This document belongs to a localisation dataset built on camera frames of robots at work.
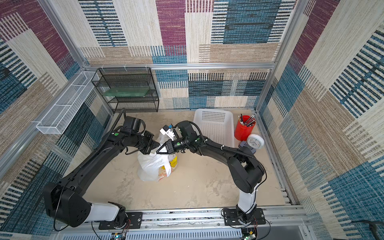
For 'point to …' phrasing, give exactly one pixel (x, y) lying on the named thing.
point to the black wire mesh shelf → (127, 77)
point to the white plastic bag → (154, 167)
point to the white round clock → (255, 141)
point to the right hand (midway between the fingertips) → (160, 154)
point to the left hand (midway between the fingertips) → (163, 141)
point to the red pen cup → (244, 127)
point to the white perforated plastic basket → (217, 124)
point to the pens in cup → (247, 120)
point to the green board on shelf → (127, 92)
